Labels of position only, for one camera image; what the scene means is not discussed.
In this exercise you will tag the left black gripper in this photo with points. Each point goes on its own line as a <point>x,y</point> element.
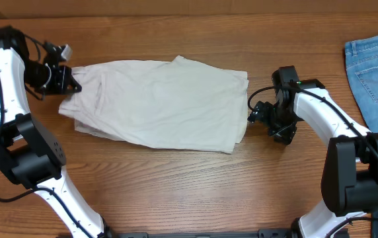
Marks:
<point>64,72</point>

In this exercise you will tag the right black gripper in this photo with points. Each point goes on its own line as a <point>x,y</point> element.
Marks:
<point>286,135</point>

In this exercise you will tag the beige shorts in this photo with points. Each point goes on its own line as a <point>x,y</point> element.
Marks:
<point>178,104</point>

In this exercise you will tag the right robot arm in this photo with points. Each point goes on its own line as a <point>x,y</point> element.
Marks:
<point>349,184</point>

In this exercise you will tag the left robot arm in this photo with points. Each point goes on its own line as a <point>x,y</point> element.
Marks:
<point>32,160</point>

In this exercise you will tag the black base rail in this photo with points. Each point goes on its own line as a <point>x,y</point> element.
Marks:
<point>205,235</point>

